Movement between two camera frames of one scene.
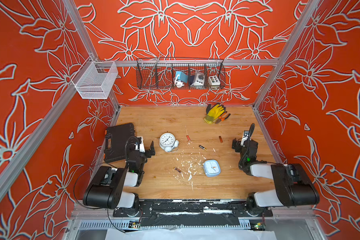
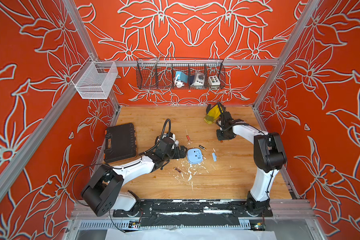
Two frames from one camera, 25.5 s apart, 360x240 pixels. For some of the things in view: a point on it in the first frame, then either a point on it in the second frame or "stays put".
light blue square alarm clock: (211, 168) -> (194, 156)
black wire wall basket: (179, 73) stays put
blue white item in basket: (180, 78) stays put
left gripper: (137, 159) -> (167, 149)
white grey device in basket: (199, 79) stays put
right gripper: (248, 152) -> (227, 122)
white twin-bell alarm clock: (167, 142) stays put
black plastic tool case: (115, 142) stays put
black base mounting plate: (192, 212) stays put
